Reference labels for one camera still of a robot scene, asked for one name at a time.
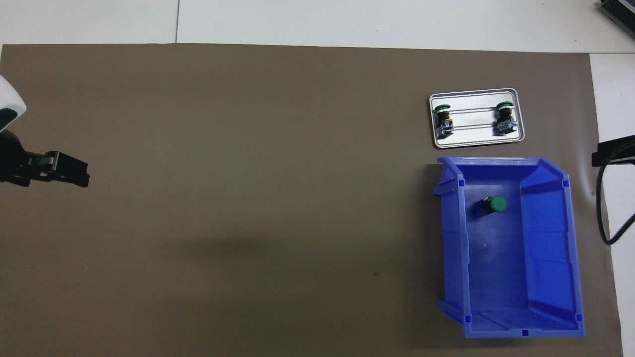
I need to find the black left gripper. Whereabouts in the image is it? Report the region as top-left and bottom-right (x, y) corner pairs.
(0, 130), (91, 188)

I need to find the green push button switch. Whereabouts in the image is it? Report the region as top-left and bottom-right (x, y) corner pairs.
(493, 101), (516, 136)
(475, 195), (509, 218)
(433, 104), (454, 138)

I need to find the grey finned device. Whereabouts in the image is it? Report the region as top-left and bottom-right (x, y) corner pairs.
(598, 0), (635, 33)

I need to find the silver metal tray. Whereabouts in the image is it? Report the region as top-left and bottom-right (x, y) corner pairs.
(429, 88), (525, 149)

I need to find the blue plastic storage bin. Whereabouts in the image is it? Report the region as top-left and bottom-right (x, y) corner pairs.
(433, 157), (586, 339)

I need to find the brown table mat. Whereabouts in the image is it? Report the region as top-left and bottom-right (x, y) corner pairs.
(0, 44), (624, 357)

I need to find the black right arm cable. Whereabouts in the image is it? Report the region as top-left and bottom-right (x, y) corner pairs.
(597, 148), (635, 246)

